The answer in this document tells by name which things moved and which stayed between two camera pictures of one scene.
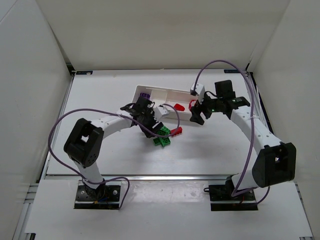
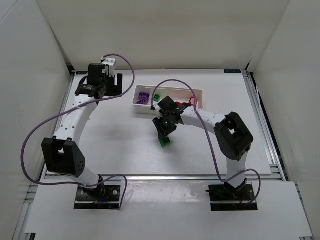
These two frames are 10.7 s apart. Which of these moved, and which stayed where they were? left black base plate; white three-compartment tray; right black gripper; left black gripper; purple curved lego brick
Moved: right black gripper; left black gripper
Stayed: white three-compartment tray; purple curved lego brick; left black base plate
